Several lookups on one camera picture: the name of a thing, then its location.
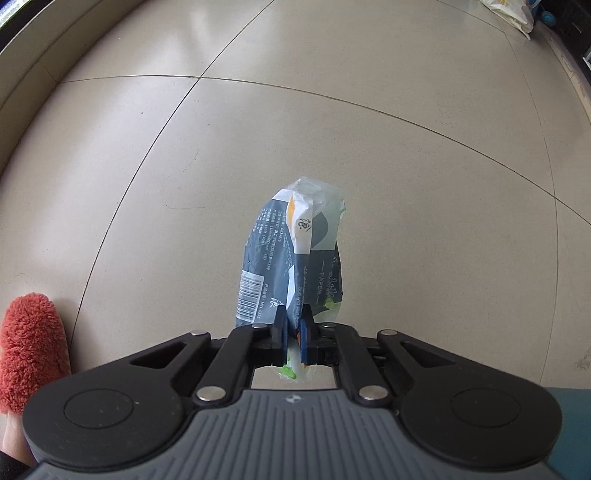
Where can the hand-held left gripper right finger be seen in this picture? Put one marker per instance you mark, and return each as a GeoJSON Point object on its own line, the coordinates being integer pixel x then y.
{"type": "Point", "coordinates": [303, 341]}

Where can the red fluffy slipper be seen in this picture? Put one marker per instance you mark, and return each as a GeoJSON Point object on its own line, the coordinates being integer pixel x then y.
{"type": "Point", "coordinates": [30, 346]}

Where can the person's leg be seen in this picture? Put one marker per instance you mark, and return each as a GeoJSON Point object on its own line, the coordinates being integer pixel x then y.
{"type": "Point", "coordinates": [11, 438]}

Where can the small blue ball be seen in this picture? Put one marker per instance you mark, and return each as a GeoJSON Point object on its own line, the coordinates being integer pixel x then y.
{"type": "Point", "coordinates": [547, 18]}

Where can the white tote bag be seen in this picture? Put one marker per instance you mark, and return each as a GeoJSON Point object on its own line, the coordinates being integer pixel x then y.
{"type": "Point", "coordinates": [508, 11]}

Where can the dark teal plastic bin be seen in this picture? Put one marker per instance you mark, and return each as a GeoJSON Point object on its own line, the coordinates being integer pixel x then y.
{"type": "Point", "coordinates": [572, 424]}

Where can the black framed window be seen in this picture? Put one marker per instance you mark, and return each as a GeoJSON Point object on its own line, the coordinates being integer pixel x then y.
{"type": "Point", "coordinates": [9, 7]}

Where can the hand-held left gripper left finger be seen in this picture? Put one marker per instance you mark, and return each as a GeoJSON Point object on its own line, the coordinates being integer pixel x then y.
{"type": "Point", "coordinates": [278, 339]}

